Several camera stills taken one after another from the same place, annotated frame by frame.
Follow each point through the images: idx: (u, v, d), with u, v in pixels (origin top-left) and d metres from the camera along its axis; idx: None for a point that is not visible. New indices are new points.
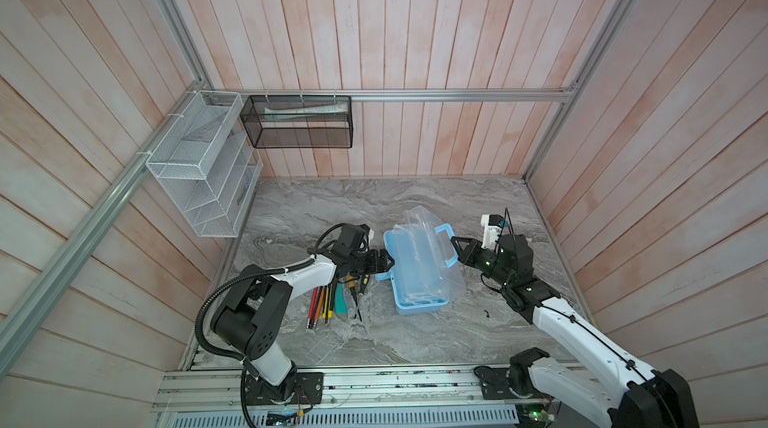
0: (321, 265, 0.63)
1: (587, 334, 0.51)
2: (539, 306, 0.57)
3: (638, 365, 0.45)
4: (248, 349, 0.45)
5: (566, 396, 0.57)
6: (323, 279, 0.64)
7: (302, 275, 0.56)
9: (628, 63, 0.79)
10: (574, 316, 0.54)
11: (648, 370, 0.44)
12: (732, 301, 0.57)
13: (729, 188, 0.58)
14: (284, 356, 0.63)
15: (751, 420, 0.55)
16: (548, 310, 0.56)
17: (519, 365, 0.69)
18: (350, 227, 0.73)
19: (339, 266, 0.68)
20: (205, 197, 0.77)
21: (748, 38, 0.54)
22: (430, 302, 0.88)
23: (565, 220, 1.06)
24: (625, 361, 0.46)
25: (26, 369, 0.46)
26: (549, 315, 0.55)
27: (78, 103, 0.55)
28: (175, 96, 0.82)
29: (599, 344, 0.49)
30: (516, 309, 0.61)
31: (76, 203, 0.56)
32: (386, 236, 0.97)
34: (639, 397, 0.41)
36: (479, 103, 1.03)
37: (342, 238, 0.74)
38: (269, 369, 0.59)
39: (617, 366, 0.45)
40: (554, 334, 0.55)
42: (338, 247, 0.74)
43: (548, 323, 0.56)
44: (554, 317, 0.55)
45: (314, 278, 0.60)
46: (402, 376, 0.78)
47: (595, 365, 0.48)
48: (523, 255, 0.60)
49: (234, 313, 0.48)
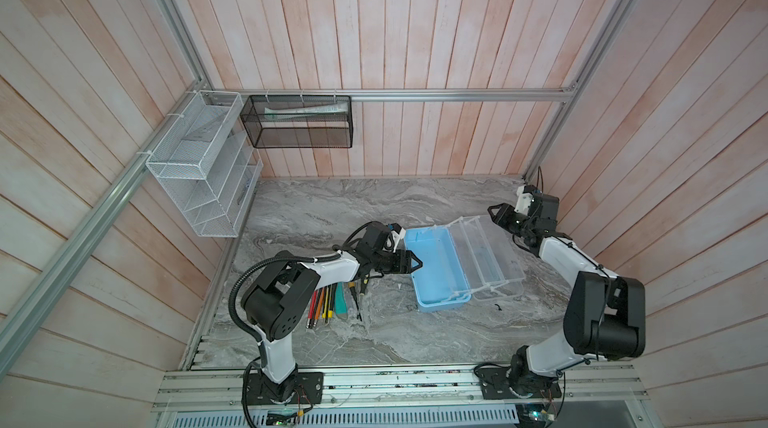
0: (347, 261, 0.65)
1: (576, 250, 0.60)
2: (546, 237, 0.66)
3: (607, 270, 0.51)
4: (273, 329, 0.47)
5: (554, 362, 0.58)
6: (347, 275, 0.66)
7: (329, 266, 0.59)
9: (629, 63, 0.78)
10: (571, 242, 0.64)
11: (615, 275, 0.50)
12: (731, 301, 0.57)
13: (729, 188, 0.58)
14: (290, 355, 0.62)
15: (751, 421, 0.56)
16: (550, 238, 0.65)
17: (520, 357, 0.70)
18: (375, 227, 0.74)
19: (362, 265, 0.70)
20: (205, 197, 0.77)
21: (748, 38, 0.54)
22: (455, 298, 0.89)
23: (566, 220, 1.06)
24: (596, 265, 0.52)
25: (26, 369, 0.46)
26: (552, 242, 0.64)
27: (79, 104, 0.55)
28: (175, 96, 0.82)
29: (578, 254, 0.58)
30: (529, 245, 0.71)
31: (76, 203, 0.56)
32: (406, 233, 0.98)
34: (588, 276, 0.49)
36: (479, 103, 1.03)
37: (365, 237, 0.75)
38: (278, 358, 0.60)
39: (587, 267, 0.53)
40: (551, 259, 0.63)
42: (361, 246, 0.76)
43: (548, 247, 0.65)
44: (553, 241, 0.64)
45: (338, 273, 0.63)
46: (402, 376, 0.78)
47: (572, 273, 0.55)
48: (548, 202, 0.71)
49: (264, 293, 0.51)
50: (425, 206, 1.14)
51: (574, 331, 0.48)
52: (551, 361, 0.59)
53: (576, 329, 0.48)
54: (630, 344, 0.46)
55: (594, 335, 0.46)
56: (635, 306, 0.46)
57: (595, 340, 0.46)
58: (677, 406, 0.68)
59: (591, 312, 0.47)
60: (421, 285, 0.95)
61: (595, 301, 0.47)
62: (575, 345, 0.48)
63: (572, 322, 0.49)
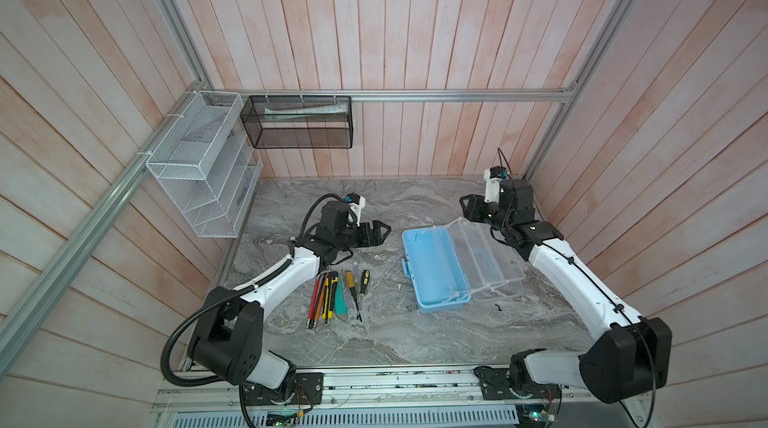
0: (299, 267, 0.56)
1: (580, 274, 0.50)
2: (539, 244, 0.56)
3: (625, 309, 0.45)
4: (230, 375, 0.43)
5: (561, 378, 0.56)
6: (304, 279, 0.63)
7: (276, 285, 0.51)
9: (629, 63, 0.78)
10: (572, 257, 0.53)
11: (635, 315, 0.44)
12: (731, 301, 0.57)
13: (729, 189, 0.58)
14: (278, 361, 0.63)
15: (751, 421, 0.56)
16: (549, 249, 0.55)
17: (519, 363, 0.69)
18: (331, 209, 0.65)
19: (327, 253, 0.64)
20: (205, 197, 0.77)
21: (748, 39, 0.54)
22: (456, 299, 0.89)
23: (565, 220, 1.06)
24: (614, 305, 0.45)
25: (26, 369, 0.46)
26: (547, 254, 0.54)
27: (78, 104, 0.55)
28: (175, 96, 0.82)
29: (587, 283, 0.49)
30: (516, 245, 0.59)
31: (76, 203, 0.56)
32: (405, 234, 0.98)
34: (619, 337, 0.41)
36: (479, 103, 1.03)
37: (323, 221, 0.67)
38: (265, 378, 0.59)
39: (602, 307, 0.45)
40: (550, 276, 0.54)
42: (321, 232, 0.68)
43: (544, 260, 0.55)
44: (552, 255, 0.54)
45: (294, 281, 0.56)
46: (402, 376, 0.78)
47: (579, 302, 0.48)
48: (522, 191, 0.60)
49: (208, 341, 0.45)
50: (425, 207, 1.14)
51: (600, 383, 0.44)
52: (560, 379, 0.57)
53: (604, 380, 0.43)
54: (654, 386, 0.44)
55: (627, 392, 0.43)
56: (662, 354, 0.42)
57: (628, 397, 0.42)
58: (677, 406, 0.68)
59: (630, 380, 0.42)
60: (421, 285, 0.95)
61: (634, 371, 0.44)
62: (602, 395, 0.44)
63: (597, 375, 0.44)
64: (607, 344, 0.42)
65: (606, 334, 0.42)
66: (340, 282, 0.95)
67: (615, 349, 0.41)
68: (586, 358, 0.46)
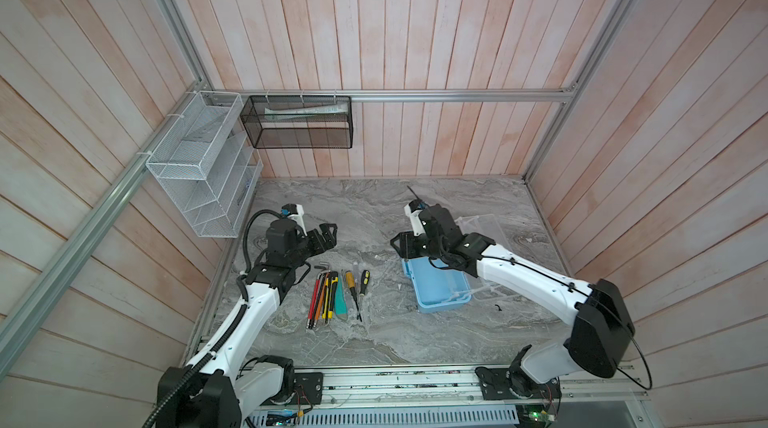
0: (257, 308, 0.52)
1: (528, 270, 0.52)
2: (480, 259, 0.57)
3: (577, 286, 0.48)
4: None
5: (562, 371, 0.56)
6: (267, 317, 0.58)
7: (237, 339, 0.46)
9: (629, 63, 0.78)
10: (513, 258, 0.55)
11: (585, 287, 0.47)
12: (731, 301, 0.57)
13: (729, 189, 0.58)
14: (269, 368, 0.63)
15: (751, 421, 0.56)
16: (490, 259, 0.56)
17: (519, 373, 0.68)
18: (275, 233, 0.60)
19: (286, 278, 0.59)
20: (205, 197, 0.77)
21: (748, 39, 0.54)
22: (456, 299, 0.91)
23: (566, 220, 1.06)
24: (566, 286, 0.48)
25: (26, 369, 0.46)
26: (493, 265, 0.55)
27: (78, 104, 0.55)
28: (175, 96, 0.82)
29: (538, 276, 0.51)
30: (461, 268, 0.60)
31: (76, 203, 0.56)
32: None
34: (590, 316, 0.43)
36: (479, 103, 1.03)
37: (271, 246, 0.62)
38: (260, 395, 0.58)
39: (560, 293, 0.47)
40: (501, 281, 0.56)
42: (272, 258, 0.63)
43: (492, 271, 0.56)
44: (497, 263, 0.55)
45: (256, 326, 0.52)
46: (402, 376, 0.78)
47: (540, 297, 0.50)
48: (441, 216, 0.61)
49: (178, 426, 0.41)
50: (425, 207, 1.14)
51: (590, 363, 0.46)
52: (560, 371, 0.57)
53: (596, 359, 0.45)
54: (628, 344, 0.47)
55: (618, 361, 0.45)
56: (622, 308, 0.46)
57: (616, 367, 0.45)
58: (677, 406, 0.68)
59: (610, 353, 0.44)
60: (421, 284, 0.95)
61: (610, 341, 0.44)
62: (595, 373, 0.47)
63: (586, 357, 0.46)
64: (584, 327, 0.43)
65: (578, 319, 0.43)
66: (340, 282, 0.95)
67: (591, 328, 0.42)
68: (573, 344, 0.47)
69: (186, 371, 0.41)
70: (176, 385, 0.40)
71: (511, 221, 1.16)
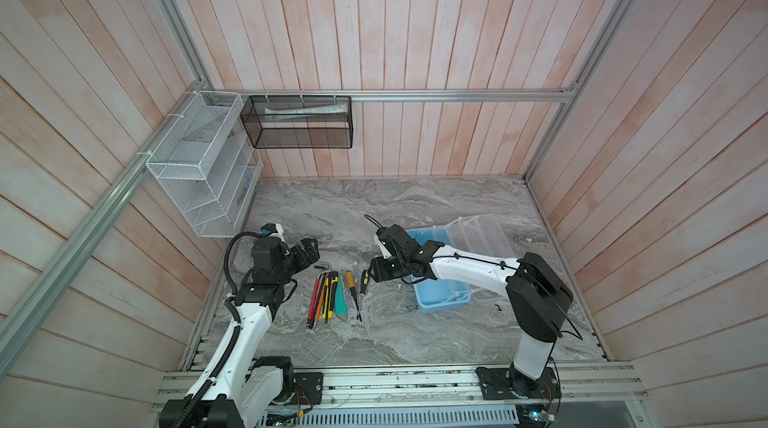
0: (252, 328, 0.52)
1: (469, 261, 0.58)
2: (432, 261, 0.63)
3: (506, 261, 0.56)
4: None
5: (542, 357, 0.58)
6: (261, 337, 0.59)
7: (235, 362, 0.46)
9: (629, 63, 0.78)
10: (457, 252, 0.62)
11: (514, 261, 0.53)
12: (731, 301, 0.57)
13: (729, 189, 0.58)
14: (269, 372, 0.63)
15: (751, 421, 0.56)
16: (439, 258, 0.63)
17: (519, 376, 0.68)
18: (261, 251, 0.61)
19: (275, 296, 0.59)
20: (205, 197, 0.77)
21: (748, 38, 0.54)
22: (456, 299, 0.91)
23: (565, 220, 1.06)
24: (499, 264, 0.54)
25: (26, 369, 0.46)
26: (443, 265, 0.62)
27: (78, 104, 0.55)
28: (175, 96, 0.82)
29: (477, 263, 0.57)
30: (421, 273, 0.66)
31: (76, 203, 0.56)
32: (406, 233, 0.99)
34: (518, 285, 0.49)
36: (479, 103, 1.03)
37: (259, 264, 0.62)
38: (262, 403, 0.57)
39: (496, 273, 0.53)
40: (451, 276, 0.62)
42: (258, 276, 0.63)
43: (443, 269, 0.62)
44: (445, 262, 0.62)
45: (252, 346, 0.52)
46: (402, 376, 0.78)
47: (482, 281, 0.56)
48: (395, 233, 0.70)
49: None
50: (425, 207, 1.14)
51: (540, 329, 0.49)
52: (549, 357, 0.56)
53: (538, 326, 0.49)
54: (566, 303, 0.51)
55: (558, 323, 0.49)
56: (550, 275, 0.51)
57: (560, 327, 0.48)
58: (677, 407, 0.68)
59: (547, 315, 0.48)
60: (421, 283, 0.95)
61: (544, 304, 0.49)
62: (548, 338, 0.49)
63: (534, 325, 0.50)
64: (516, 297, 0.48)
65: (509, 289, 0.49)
66: (340, 282, 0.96)
67: (521, 297, 0.47)
68: (519, 317, 0.51)
69: (187, 402, 0.41)
70: (179, 417, 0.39)
71: (511, 220, 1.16)
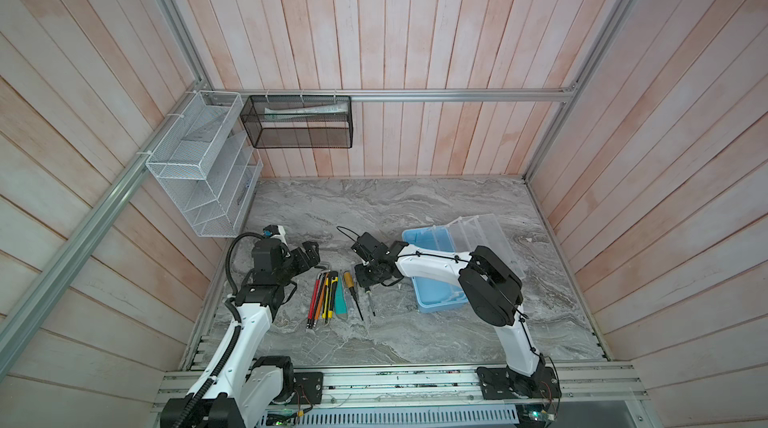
0: (252, 326, 0.52)
1: (428, 258, 0.63)
2: (398, 259, 0.68)
3: (460, 255, 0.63)
4: None
5: (518, 343, 0.60)
6: (261, 333, 0.55)
7: (236, 361, 0.47)
9: (629, 63, 0.78)
10: (418, 251, 0.67)
11: (467, 254, 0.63)
12: (731, 301, 0.57)
13: (729, 188, 0.58)
14: (270, 371, 0.63)
15: (751, 421, 0.56)
16: (403, 257, 0.68)
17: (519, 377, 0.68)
18: (262, 251, 0.61)
19: (277, 298, 0.61)
20: (205, 197, 0.77)
21: (748, 38, 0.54)
22: (455, 299, 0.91)
23: (565, 220, 1.06)
24: (455, 258, 0.59)
25: (26, 369, 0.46)
26: (406, 261, 0.66)
27: (78, 103, 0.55)
28: (175, 96, 0.82)
29: (437, 258, 0.62)
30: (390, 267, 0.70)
31: (76, 202, 0.56)
32: (405, 234, 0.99)
34: (469, 277, 0.53)
36: (479, 103, 1.03)
37: (260, 265, 0.62)
38: (261, 403, 0.57)
39: (451, 266, 0.58)
40: (413, 272, 0.67)
42: (260, 277, 0.63)
43: (408, 265, 0.66)
44: (408, 258, 0.67)
45: (252, 345, 0.52)
46: (402, 376, 0.78)
47: (440, 273, 0.60)
48: (363, 237, 0.76)
49: None
50: (425, 206, 1.14)
51: (494, 315, 0.54)
52: (524, 350, 0.61)
53: (490, 312, 0.54)
54: (513, 288, 0.56)
55: (509, 309, 0.54)
56: (499, 264, 0.57)
57: (511, 311, 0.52)
58: (678, 406, 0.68)
59: (496, 301, 0.53)
60: (420, 283, 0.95)
61: (492, 291, 0.54)
62: (502, 321, 0.53)
63: (489, 311, 0.54)
64: (468, 288, 0.53)
65: (461, 281, 0.53)
66: (340, 282, 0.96)
67: (471, 287, 0.52)
68: (475, 304, 0.55)
69: (187, 401, 0.41)
70: (180, 415, 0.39)
71: (511, 220, 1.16)
